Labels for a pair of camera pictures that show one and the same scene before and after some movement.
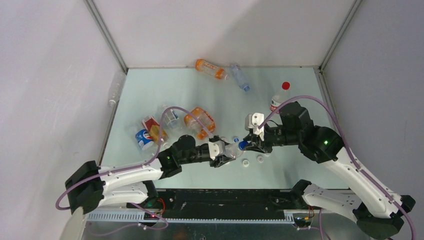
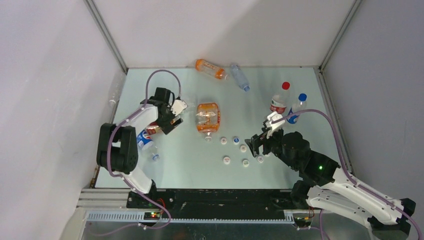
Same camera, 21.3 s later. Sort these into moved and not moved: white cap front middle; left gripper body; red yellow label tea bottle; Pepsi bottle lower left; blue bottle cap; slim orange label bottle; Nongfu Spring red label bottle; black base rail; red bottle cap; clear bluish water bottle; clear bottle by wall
Moved: red yellow label tea bottle; left gripper body; blue bottle cap
Not moved: clear bottle by wall; Nongfu Spring red label bottle; Pepsi bottle lower left; clear bluish water bottle; black base rail; red bottle cap; white cap front middle; slim orange label bottle
